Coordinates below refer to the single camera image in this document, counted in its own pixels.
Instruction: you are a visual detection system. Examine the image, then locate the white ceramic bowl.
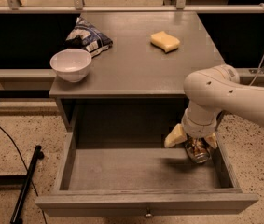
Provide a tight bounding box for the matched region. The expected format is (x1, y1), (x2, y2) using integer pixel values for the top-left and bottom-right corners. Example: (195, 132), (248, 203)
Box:
(49, 49), (92, 83)

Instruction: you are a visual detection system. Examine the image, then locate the black floor cable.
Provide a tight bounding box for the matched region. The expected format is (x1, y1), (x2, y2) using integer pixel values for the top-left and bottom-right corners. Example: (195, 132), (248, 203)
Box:
(0, 118), (49, 224)

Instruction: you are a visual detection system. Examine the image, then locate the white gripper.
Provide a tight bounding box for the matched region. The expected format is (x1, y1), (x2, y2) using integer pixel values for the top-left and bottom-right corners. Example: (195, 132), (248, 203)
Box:
(164, 108), (219, 149)

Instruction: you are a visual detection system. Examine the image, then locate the blue white chip bag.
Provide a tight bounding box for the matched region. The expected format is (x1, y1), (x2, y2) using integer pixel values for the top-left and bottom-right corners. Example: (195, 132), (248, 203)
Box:
(64, 17), (113, 57)

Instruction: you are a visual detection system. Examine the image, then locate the black metal stand leg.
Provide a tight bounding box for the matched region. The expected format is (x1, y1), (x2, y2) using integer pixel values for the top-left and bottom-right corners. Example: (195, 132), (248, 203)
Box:
(10, 145), (44, 224)

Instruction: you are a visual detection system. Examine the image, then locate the yellow sponge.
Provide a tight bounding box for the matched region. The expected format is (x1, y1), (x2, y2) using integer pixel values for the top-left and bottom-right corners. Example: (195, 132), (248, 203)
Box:
(150, 31), (180, 53)

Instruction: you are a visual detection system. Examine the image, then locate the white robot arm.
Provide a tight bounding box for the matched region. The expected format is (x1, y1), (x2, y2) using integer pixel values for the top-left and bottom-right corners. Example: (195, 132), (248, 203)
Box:
(164, 65), (264, 148)

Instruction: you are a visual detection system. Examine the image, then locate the open grey top drawer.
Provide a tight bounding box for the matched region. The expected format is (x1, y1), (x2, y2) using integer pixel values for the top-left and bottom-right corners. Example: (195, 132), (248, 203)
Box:
(36, 133), (258, 217)

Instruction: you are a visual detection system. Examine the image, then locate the grey wooden cabinet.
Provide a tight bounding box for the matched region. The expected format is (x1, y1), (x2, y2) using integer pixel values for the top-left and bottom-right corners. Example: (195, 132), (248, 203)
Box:
(49, 11), (224, 148)

